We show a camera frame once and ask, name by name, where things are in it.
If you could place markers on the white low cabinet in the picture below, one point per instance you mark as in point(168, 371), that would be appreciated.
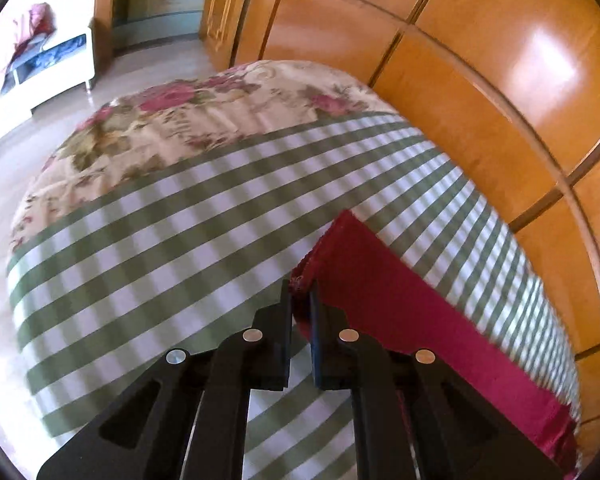
point(50, 66)

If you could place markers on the pink cloth on cabinet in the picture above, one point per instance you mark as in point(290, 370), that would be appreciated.
point(37, 22)

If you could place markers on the floral quilt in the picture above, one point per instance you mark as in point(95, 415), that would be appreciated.
point(134, 135)

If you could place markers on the dark red cloth garment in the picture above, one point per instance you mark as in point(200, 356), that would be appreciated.
point(354, 271)

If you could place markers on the wooden panel door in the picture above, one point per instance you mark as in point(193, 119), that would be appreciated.
point(218, 29)

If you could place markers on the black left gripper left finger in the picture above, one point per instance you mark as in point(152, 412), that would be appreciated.
point(186, 416)

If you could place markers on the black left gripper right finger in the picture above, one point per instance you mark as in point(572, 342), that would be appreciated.
point(414, 420)

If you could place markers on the green white checkered bed sheet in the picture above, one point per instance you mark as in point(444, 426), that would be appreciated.
point(184, 256)

